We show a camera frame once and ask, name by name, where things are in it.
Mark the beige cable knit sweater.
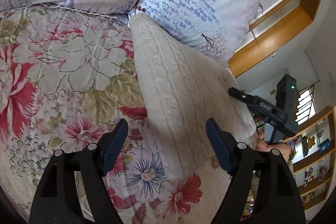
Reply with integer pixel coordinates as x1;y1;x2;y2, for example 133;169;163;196
129;14;256;180

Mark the person's right hand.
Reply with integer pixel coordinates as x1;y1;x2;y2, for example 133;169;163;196
256;130;291;162

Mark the window with bars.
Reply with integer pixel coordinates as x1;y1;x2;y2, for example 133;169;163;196
295;84;317;125

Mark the wooden bookshelf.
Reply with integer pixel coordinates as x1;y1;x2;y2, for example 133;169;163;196
286;106;335;211

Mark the white blue floral pillow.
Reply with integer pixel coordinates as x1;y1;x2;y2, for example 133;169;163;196
129;0;260;64

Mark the floral bed quilt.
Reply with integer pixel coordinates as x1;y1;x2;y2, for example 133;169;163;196
1;5;228;223

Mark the wooden wall shelf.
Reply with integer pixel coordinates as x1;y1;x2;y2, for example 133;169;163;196
229;0;321;77

